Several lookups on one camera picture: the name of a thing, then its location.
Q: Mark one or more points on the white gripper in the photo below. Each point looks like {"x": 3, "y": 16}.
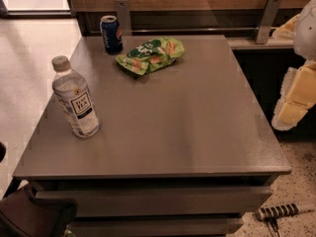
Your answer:
{"x": 306, "y": 34}

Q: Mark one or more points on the clear plastic water bottle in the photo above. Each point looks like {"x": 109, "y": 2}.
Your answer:
{"x": 73, "y": 95}

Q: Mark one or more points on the grey drawer cabinet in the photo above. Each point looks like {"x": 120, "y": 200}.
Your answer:
{"x": 194, "y": 124}

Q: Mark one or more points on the green snack bag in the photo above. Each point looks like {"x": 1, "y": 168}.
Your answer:
{"x": 152, "y": 55}

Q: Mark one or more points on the black white striped tool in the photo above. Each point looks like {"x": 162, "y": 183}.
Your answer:
{"x": 283, "y": 210}

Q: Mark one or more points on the upper grey drawer front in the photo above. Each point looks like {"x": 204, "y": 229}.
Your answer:
{"x": 152, "y": 202}

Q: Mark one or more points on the grey drawer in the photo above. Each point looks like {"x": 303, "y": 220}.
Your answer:
{"x": 152, "y": 202}
{"x": 157, "y": 228}

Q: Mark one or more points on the lower grey drawer front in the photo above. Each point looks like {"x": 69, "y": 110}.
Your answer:
{"x": 157, "y": 228}

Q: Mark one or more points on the blue soda can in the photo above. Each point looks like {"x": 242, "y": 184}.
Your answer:
{"x": 111, "y": 33}

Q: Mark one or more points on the dark brown chair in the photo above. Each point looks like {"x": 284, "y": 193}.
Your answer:
{"x": 24, "y": 215}

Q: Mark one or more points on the right metal wall bracket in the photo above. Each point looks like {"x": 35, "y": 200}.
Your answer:
{"x": 262, "y": 31}

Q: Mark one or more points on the metal wall bracket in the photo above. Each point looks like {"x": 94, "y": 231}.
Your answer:
{"x": 262, "y": 31}
{"x": 123, "y": 14}

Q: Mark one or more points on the dark horizontal wall rail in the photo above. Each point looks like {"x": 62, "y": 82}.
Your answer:
{"x": 229, "y": 32}

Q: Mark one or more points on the left metal wall bracket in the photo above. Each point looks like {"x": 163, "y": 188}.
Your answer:
{"x": 123, "y": 14}

